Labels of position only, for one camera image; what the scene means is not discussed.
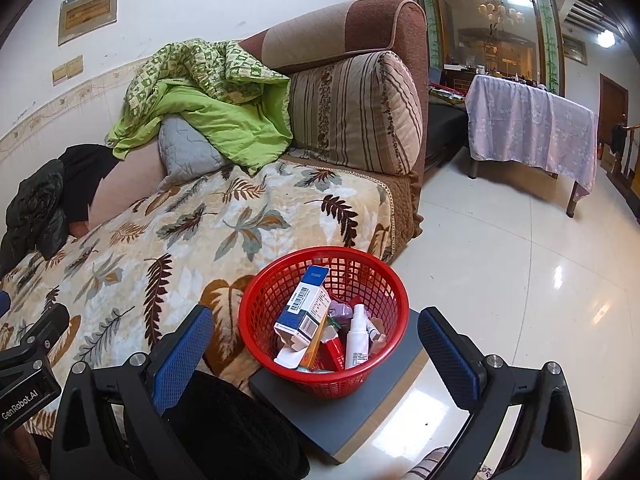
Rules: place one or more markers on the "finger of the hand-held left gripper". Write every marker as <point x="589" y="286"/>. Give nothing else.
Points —
<point x="47" y="327"/>
<point x="4" y="304"/>

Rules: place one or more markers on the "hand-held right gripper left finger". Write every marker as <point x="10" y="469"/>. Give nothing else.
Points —
<point x="182" y="355"/>

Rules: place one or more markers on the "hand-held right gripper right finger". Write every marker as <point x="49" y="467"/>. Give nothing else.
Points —
<point x="450" y="355"/>

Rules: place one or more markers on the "white spray bottle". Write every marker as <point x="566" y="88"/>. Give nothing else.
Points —
<point x="356" y="345"/>

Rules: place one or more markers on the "torn white medicine box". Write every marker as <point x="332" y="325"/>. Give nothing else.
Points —
<point x="290" y="357"/>

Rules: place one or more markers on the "purple plastic bag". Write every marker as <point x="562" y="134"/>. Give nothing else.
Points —
<point x="340" y="312"/>

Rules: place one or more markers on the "white and blue carton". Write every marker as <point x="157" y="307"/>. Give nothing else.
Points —
<point x="305" y="305"/>

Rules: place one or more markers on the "orange medicine box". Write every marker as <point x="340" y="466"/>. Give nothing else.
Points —
<point x="317" y="342"/>

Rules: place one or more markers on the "red plastic mesh basket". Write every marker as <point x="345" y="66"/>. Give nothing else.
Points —
<point x="320" y="385"/>

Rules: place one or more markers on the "black puffer jacket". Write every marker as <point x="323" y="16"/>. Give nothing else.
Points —
<point x="30" y="210"/>

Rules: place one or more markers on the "leaf print fleece blanket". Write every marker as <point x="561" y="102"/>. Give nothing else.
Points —
<point x="150" y="245"/>

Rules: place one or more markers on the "striped slipper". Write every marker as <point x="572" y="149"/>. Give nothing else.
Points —
<point x="425" y="467"/>

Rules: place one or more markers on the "grey square stool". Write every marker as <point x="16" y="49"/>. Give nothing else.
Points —
<point x="350" y="420"/>

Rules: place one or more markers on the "black cloth garment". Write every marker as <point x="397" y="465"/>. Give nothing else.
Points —
<point x="85" y="170"/>

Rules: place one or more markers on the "wooden table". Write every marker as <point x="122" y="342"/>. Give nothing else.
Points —
<point x="572" y="205"/>

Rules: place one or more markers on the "grey quilted pillow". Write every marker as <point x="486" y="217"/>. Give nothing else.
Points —
<point x="185" y="150"/>

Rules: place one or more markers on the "green patterned quilt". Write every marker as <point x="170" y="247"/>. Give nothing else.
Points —
<point x="225" y="115"/>

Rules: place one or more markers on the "purple floral tablecloth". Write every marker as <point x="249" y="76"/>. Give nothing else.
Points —
<point x="525" y="120"/>

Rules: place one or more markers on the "colourful packet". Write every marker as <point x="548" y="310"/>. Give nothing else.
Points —
<point x="447" y="95"/>

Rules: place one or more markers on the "striped bolster cushion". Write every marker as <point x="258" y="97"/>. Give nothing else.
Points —
<point x="360" y="110"/>

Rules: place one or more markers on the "brown wooden door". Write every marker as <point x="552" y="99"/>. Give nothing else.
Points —
<point x="612" y="105"/>

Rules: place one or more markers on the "wooden glass partition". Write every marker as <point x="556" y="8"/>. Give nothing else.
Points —
<point x="430" y="20"/>

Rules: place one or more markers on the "brown and pink sofa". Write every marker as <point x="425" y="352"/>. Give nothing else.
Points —
<point x="380" y="25"/>

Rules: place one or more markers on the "round ceiling light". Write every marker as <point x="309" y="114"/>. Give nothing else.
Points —
<point x="607" y="38"/>

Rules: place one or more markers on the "white air vent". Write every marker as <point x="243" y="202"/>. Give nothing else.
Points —
<point x="590" y="15"/>

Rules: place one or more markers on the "beige wall switch plate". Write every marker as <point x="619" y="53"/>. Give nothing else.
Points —
<point x="60" y="74"/>
<point x="75" y="67"/>

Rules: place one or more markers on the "beige wall plaque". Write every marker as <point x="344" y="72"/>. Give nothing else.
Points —
<point x="87" y="12"/>

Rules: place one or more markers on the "small framed wall picture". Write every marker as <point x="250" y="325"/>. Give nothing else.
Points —
<point x="575" y="49"/>

